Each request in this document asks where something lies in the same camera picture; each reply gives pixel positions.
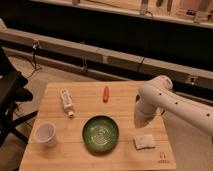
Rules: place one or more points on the white tube with cap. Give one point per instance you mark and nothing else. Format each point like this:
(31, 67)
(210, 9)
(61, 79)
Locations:
(67, 102)

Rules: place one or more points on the orange carrot toy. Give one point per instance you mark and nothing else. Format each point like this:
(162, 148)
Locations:
(106, 94)

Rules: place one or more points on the green ceramic bowl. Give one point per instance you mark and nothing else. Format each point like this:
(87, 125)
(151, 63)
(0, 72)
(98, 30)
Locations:
(100, 134)

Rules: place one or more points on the white folded cloth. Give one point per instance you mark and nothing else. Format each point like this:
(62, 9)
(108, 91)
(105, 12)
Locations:
(144, 141)

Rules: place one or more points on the black chair frame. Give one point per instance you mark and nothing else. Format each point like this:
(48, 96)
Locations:
(12, 91)

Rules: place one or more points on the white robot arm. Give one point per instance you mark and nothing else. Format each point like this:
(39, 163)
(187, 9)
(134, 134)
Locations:
(157, 92)

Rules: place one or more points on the grey metal rail beam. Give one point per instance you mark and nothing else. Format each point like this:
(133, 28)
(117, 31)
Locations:
(110, 57)

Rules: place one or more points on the clear plastic cup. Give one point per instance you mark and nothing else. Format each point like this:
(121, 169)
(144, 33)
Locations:
(45, 134)

